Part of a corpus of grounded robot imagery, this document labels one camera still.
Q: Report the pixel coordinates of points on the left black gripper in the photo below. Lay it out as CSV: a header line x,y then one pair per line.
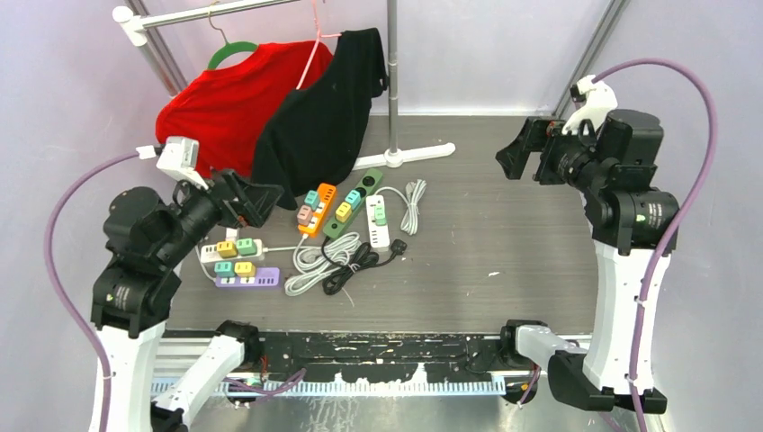
x,y
239,202

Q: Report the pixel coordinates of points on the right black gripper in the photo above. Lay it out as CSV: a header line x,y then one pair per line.
x,y
537,134

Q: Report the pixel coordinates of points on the green power strip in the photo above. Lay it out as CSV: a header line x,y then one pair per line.
x,y
369,184

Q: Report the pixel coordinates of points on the yellow plug adapter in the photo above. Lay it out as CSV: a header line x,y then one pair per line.
x,y
343,212

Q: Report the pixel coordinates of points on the teal plug adapter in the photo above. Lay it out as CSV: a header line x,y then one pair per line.
x,y
353,199

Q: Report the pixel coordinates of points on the green plug adapter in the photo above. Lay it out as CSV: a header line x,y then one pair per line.
x,y
379,215

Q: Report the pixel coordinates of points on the white power strip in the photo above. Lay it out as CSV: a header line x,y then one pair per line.
x,y
210,256
379,236

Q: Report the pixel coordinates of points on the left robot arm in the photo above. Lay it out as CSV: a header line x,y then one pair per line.
x,y
132,297

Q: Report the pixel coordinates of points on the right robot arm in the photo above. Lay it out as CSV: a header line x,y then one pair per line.
x,y
612,165

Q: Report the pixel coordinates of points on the brown plug adapter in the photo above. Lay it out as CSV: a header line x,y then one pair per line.
x,y
305,215

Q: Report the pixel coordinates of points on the yellow adapter on white strip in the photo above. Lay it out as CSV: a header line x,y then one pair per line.
x,y
227,249

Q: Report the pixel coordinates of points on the green adapter on white strip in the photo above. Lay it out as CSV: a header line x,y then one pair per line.
x,y
246,247

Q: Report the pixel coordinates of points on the teal adapter on purple strip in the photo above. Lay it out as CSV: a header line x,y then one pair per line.
x,y
224,269

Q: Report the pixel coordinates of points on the yellow adapter on purple strip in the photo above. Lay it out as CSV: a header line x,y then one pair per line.
x,y
244,269

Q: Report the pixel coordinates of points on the teal adapter on orange strip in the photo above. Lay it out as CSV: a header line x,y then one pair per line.
x,y
312,199

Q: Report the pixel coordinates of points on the purple power strip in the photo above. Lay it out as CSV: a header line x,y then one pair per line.
x,y
264,278

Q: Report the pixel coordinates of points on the red t-shirt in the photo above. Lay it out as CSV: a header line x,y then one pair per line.
x,y
226,109

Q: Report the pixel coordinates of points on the orange power strip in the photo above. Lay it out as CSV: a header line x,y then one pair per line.
x,y
327,193

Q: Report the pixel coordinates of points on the black t-shirt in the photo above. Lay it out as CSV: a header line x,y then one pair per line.
x,y
317,133

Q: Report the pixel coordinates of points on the green clothes hanger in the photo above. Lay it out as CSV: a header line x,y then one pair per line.
x,y
229,48

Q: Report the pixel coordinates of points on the pink clothes hanger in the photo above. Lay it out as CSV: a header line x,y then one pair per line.
x,y
319,36

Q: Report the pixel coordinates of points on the white clothes rack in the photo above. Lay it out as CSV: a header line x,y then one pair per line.
x,y
142,31

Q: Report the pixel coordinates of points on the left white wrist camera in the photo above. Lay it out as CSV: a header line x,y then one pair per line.
x,y
178,160

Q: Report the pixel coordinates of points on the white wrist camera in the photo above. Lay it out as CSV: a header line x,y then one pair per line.
x,y
594,100
178,160

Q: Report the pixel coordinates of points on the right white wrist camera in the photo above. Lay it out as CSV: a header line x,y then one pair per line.
x,y
594,100

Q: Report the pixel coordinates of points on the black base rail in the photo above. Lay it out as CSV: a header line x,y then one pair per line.
x,y
380,357

